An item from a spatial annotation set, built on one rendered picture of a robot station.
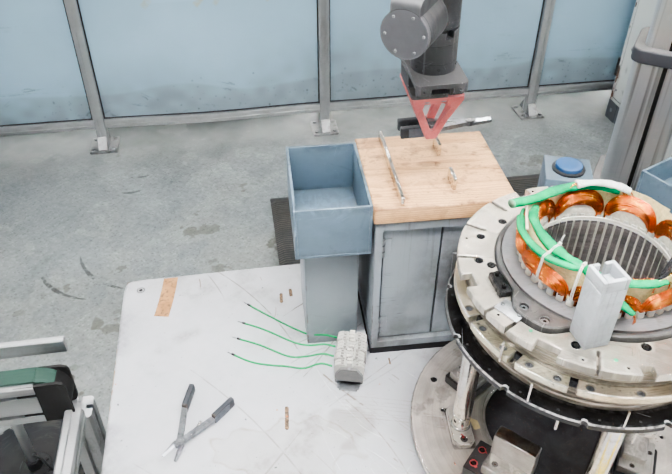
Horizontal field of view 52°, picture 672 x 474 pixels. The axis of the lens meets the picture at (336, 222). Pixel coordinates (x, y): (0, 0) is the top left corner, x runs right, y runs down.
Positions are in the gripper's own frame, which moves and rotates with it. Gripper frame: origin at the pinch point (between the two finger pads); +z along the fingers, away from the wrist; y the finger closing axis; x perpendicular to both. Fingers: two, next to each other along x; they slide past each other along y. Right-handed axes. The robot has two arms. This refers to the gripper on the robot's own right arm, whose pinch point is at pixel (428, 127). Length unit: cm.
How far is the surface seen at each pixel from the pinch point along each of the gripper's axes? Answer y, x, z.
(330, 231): 5.1, -14.1, 12.1
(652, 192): 4.0, 32.9, 12.2
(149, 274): -103, -68, 118
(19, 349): -1, -64, 36
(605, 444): 37.6, 12.3, 19.1
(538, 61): -198, 106, 101
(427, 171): -2.3, 1.0, 9.1
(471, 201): 5.7, 5.2, 8.9
